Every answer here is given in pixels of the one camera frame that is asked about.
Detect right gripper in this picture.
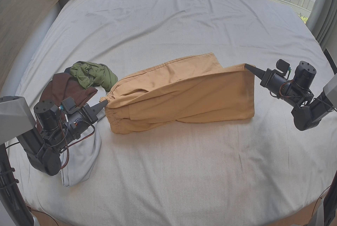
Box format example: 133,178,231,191
260,68,288,99

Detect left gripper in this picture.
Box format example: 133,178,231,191
64,103,102,142

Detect tan shorts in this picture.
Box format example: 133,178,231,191
105,52,255,136

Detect bed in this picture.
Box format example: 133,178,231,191
0,0,337,226

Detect brown garment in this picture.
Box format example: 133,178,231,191
39,72,98,115

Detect pale grey garment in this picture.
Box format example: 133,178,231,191
59,87,108,187

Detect green garment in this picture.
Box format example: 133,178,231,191
70,61,118,92

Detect black cable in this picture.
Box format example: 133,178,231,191
60,121,96,170
28,208,54,221

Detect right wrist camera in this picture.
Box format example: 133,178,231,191
276,59,291,74

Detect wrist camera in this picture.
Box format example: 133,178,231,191
276,59,291,74
61,97,77,113

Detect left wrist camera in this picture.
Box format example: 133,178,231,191
61,97,77,113

